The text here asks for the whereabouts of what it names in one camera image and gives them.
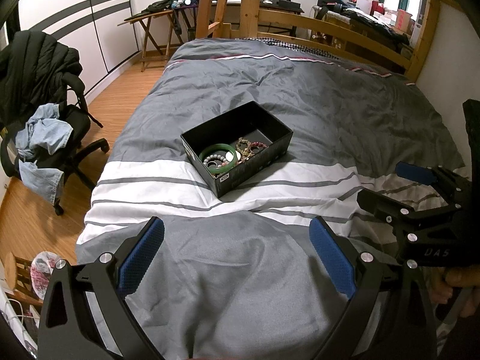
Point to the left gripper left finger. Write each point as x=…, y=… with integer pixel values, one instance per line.
x=68, y=330

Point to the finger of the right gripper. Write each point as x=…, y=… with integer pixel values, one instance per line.
x=390, y=211
x=444, y=181

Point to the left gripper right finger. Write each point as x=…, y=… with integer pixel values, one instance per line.
x=388, y=314

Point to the black jewelry box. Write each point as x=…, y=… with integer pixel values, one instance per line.
x=259, y=138

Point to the pink patterned plastic bag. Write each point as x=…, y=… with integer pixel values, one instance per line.
x=41, y=269

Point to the black office chair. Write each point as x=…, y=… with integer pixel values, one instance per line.
x=68, y=159

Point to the grey striped duvet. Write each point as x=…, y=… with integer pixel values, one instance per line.
x=237, y=276

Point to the light blue denim garment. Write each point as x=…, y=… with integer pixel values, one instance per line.
x=44, y=133

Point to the cluttered wooden desk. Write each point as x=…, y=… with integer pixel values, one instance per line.
x=345, y=15

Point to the green jade bangle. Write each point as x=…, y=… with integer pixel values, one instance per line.
x=219, y=158

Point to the black puffer jacket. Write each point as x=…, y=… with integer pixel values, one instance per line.
x=36, y=69

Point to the wooden folding table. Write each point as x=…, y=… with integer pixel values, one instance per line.
x=160, y=34

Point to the white sliding wardrobe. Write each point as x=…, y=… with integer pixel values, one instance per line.
x=93, y=27

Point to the wooden bed frame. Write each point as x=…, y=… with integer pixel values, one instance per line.
x=210, y=22

